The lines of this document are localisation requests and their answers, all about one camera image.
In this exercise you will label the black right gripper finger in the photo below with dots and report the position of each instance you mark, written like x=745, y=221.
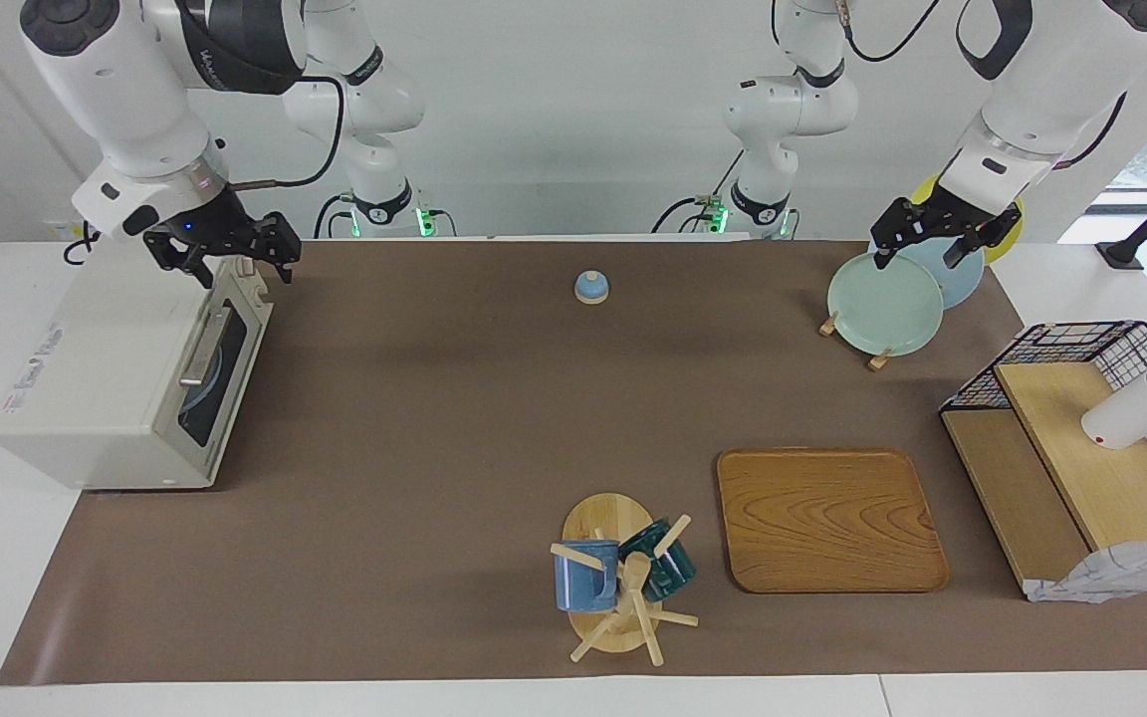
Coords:
x=287, y=244
x=175, y=257

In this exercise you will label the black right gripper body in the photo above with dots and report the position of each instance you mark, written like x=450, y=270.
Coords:
x=215, y=224

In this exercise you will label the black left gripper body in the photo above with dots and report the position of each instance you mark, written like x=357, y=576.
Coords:
x=957, y=217

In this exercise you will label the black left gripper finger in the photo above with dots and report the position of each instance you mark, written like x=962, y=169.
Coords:
x=992, y=239
x=887, y=229

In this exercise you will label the beige toaster oven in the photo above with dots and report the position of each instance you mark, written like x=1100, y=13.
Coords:
x=96, y=378

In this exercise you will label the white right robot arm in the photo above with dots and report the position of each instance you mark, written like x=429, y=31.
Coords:
x=125, y=90

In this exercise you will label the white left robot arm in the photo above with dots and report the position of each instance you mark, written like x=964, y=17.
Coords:
x=1041, y=90

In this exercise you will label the yellow plate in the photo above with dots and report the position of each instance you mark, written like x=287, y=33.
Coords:
x=1010, y=244

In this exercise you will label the light blue racked plate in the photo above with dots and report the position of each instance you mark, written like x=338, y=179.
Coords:
x=962, y=284

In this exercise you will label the pale green plate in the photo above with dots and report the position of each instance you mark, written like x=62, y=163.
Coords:
x=882, y=304

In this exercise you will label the wooden plate rack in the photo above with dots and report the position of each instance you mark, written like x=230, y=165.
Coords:
x=879, y=360

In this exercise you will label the white cup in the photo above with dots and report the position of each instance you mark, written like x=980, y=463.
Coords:
x=1131, y=413

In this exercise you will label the brown table mat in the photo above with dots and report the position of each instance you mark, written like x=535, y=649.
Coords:
x=434, y=448

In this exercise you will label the wooden shelf box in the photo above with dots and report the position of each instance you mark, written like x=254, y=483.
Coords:
x=1101, y=488

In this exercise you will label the wooden serving tray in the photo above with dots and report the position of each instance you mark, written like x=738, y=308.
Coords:
x=827, y=518

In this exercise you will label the wooden mug tree stand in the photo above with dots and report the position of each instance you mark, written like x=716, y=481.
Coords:
x=603, y=518

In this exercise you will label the dark green ceramic mug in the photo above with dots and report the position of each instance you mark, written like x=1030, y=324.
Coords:
x=668, y=573

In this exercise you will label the blue ceramic mug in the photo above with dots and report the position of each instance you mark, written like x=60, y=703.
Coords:
x=583, y=583

